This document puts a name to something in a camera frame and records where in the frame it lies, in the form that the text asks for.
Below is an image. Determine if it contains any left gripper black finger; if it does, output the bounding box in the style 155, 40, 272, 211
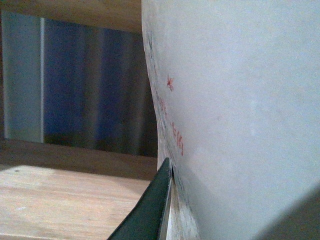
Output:
108, 158, 173, 240

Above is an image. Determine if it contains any white paperback book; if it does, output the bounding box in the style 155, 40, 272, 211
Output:
141, 0, 320, 240

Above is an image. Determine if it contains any left wooden shelf unit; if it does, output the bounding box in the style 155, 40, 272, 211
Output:
0, 0, 157, 240

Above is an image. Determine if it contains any dark pleated curtain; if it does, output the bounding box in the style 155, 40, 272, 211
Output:
0, 11, 158, 157

